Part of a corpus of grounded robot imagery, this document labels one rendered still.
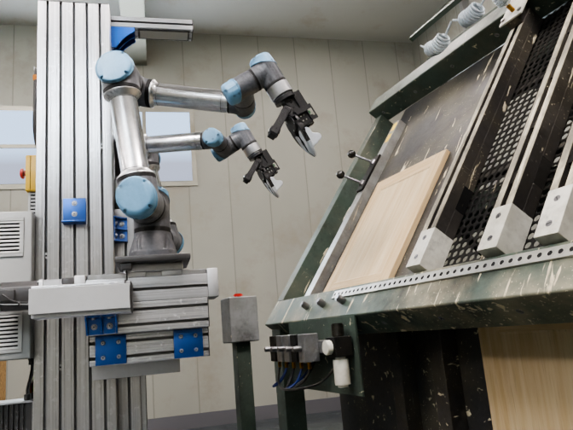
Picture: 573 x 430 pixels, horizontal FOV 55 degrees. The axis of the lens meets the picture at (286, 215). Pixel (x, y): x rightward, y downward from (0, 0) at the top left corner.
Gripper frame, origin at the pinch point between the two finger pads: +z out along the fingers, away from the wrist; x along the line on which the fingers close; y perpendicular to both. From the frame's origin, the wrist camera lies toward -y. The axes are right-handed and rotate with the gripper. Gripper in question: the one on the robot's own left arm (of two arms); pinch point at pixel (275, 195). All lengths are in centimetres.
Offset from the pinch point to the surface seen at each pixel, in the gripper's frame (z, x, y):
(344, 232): 29.3, -13.9, 12.7
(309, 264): 32.8, 8.3, -1.2
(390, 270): 46, -65, 0
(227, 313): 32, -3, -44
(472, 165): 32, -85, 32
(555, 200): 46, -129, 12
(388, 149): 9, -8, 53
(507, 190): 41, -111, 17
